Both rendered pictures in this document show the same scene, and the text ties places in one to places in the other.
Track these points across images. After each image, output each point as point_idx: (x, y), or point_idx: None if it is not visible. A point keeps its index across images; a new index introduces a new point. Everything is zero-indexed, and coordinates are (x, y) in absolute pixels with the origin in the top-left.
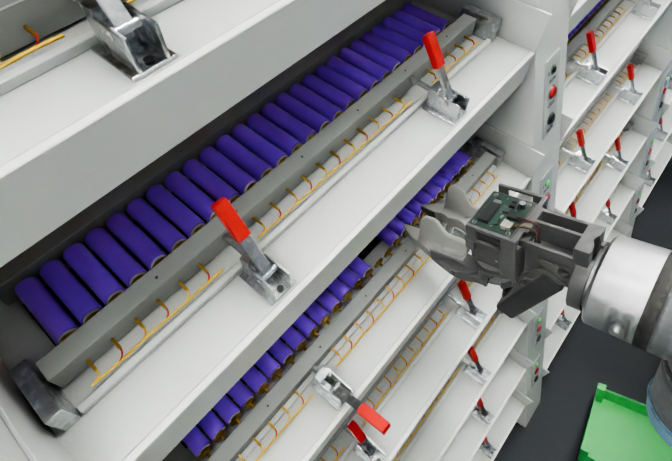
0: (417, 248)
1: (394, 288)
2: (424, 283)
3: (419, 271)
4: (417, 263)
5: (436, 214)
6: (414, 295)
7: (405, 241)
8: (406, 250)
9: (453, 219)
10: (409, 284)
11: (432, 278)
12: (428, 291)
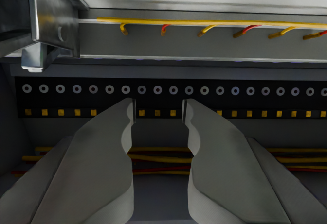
0: (188, 46)
1: (299, 12)
2: None
3: (231, 3)
4: (209, 8)
5: (132, 119)
6: None
7: (191, 60)
8: (210, 59)
9: (126, 150)
10: (282, 4)
11: None
12: None
